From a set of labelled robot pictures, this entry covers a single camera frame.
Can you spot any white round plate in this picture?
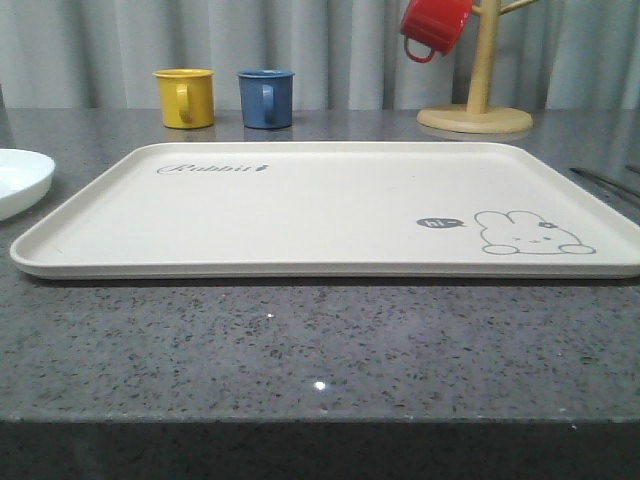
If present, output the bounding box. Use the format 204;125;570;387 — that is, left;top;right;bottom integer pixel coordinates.
1;149;56;220

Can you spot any cream rabbit serving tray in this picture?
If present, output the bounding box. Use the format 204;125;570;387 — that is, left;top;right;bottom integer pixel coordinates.
10;142;639;279

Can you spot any blue enamel mug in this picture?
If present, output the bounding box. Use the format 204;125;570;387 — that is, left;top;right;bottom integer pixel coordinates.
238;69;294;129

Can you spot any yellow enamel mug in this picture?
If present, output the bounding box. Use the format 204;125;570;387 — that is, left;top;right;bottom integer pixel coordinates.
154;68;214;129

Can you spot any wooden mug tree stand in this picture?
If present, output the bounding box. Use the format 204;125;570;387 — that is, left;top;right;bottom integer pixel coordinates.
416;0;535;134

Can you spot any red enamel mug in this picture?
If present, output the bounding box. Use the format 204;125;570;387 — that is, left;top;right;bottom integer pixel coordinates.
400;0;473;63

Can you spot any grey pleated curtain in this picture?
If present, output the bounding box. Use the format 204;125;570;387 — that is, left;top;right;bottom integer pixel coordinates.
1;1;639;110

